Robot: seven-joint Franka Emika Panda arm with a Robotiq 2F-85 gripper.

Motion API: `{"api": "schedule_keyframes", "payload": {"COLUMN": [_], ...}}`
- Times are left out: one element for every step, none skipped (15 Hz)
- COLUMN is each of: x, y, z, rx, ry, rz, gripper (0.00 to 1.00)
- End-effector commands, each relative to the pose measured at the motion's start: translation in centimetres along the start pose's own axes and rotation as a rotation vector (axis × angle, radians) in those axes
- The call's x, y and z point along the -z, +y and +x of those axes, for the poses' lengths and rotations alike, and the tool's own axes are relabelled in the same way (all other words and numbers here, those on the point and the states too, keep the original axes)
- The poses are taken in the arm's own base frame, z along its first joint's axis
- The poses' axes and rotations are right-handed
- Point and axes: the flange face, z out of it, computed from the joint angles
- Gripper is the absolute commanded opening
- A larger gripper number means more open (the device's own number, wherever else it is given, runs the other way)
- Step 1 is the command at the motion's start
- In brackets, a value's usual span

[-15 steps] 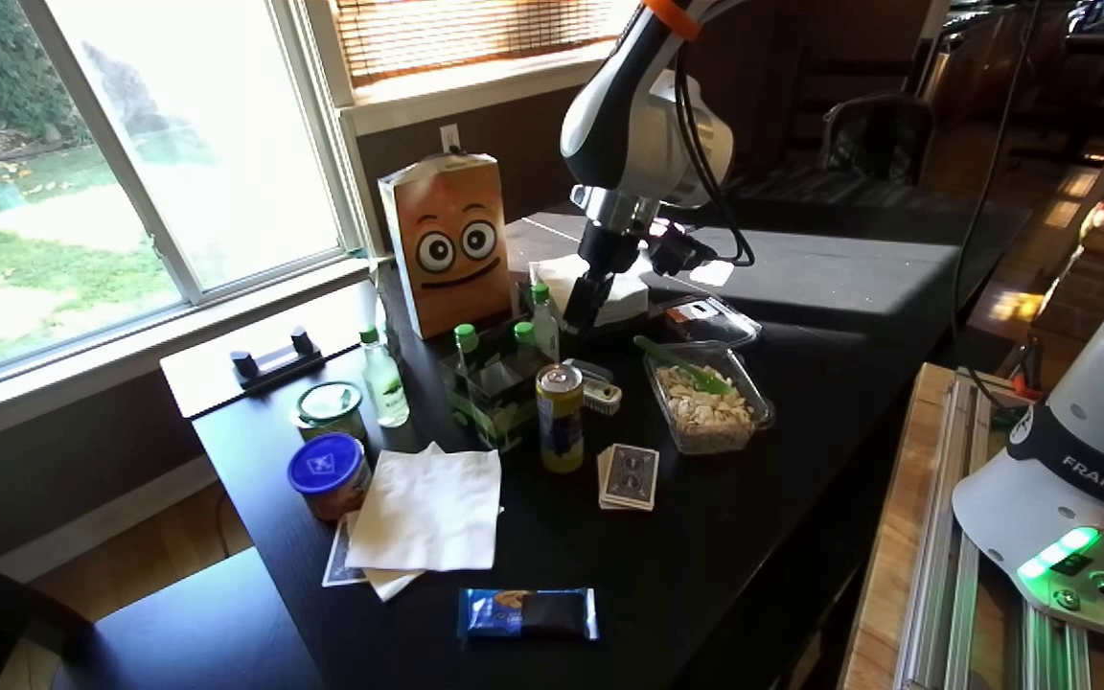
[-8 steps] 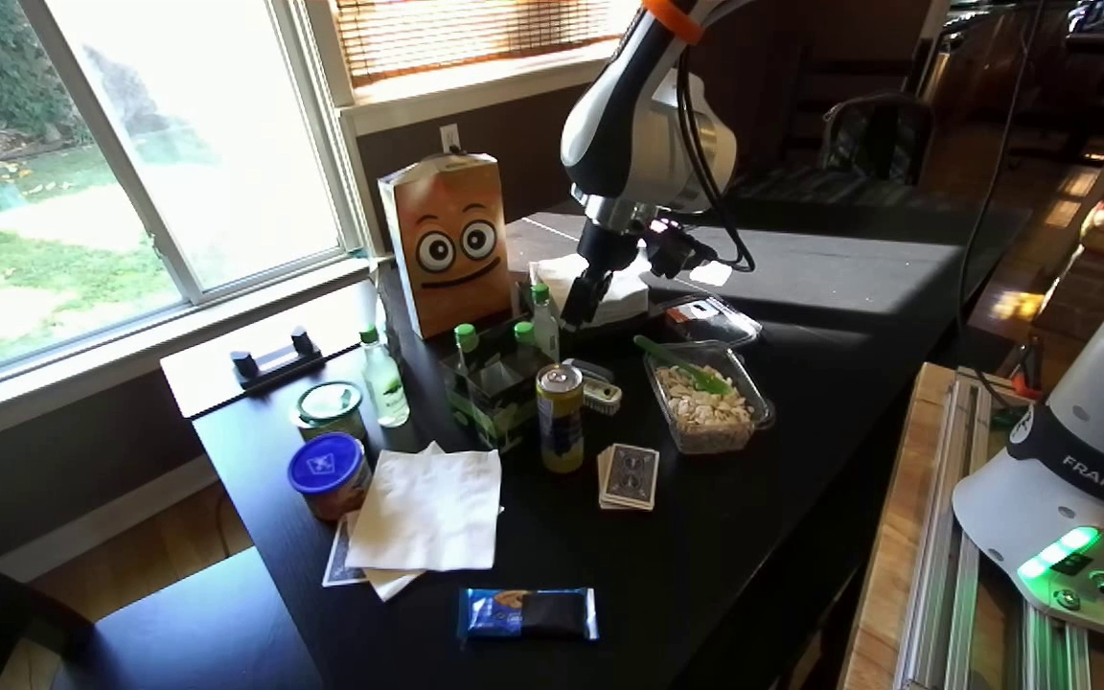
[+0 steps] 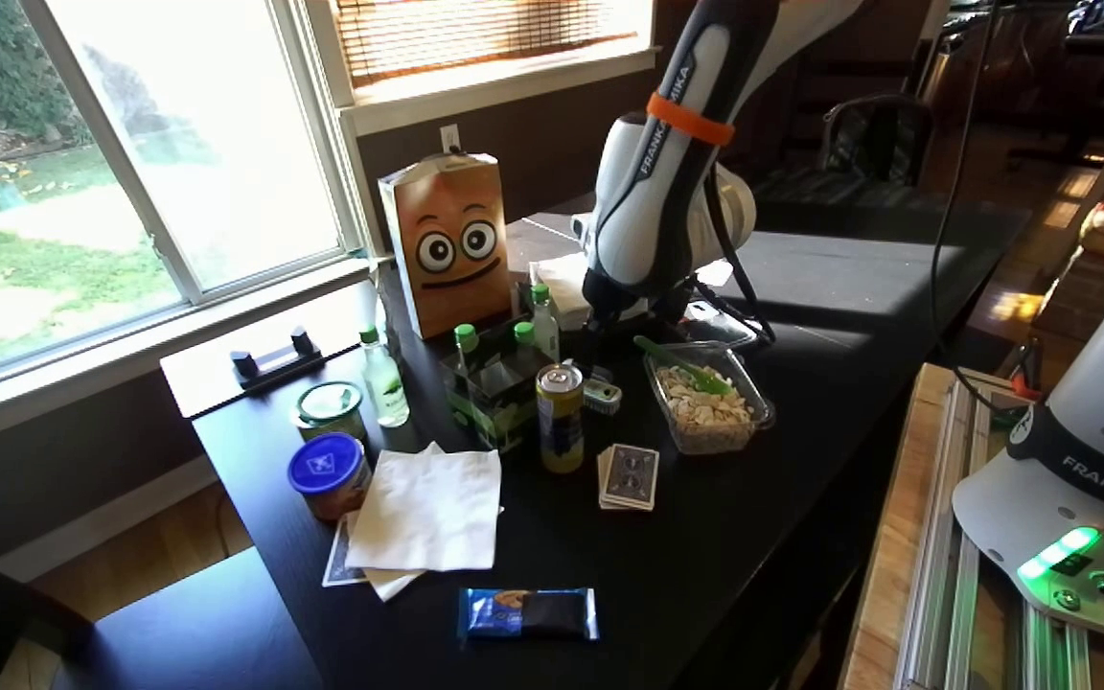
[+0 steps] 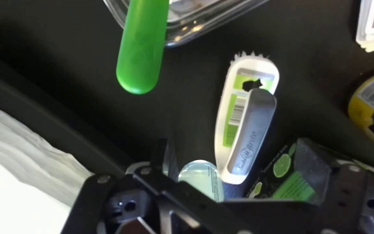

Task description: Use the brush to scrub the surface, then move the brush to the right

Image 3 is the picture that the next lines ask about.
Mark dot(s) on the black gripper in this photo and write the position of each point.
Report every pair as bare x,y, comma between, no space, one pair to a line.
623,326

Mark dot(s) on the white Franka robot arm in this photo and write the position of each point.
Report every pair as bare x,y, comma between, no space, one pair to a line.
652,195

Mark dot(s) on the yellow drink can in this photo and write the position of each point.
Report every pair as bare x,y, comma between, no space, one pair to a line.
562,422

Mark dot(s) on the deck of playing cards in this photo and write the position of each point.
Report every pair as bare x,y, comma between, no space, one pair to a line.
632,476

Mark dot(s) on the clear bottle green cap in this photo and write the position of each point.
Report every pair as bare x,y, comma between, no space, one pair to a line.
387,376
525,338
548,320
467,342

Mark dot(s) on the dark green bottle carrier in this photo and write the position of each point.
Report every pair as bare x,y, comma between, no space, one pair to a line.
494,409

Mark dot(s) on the clear container of shells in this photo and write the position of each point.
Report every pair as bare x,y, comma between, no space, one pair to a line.
710,417

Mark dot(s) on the stack of white napkins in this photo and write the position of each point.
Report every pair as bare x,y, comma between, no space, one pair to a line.
558,289

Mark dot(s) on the white paper napkin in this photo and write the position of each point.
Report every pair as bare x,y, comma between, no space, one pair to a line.
431,513

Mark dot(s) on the brown paper bag with eyes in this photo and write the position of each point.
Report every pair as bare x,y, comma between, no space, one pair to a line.
458,242

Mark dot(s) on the blue snack bar wrapper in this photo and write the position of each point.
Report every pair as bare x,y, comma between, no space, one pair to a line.
532,614

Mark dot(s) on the glass jar green lid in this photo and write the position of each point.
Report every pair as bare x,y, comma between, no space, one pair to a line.
332,409

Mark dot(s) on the blue lidded jar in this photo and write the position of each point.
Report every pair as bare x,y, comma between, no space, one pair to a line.
329,472

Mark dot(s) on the black clamp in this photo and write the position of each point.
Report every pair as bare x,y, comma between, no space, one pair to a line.
277,367

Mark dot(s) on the black office chair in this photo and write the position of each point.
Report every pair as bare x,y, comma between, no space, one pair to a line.
871,155

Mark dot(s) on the bamboo window blind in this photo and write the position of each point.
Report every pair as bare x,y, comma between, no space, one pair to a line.
488,34

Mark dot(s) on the white wall outlet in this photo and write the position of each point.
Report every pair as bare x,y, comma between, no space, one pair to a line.
452,137

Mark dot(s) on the wooden robot mount board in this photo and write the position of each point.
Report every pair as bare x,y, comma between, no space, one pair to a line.
884,550

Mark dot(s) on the white window frame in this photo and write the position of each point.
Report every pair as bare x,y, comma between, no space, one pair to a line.
318,127

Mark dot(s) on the aluminium rail frame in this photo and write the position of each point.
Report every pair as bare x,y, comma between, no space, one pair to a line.
959,575

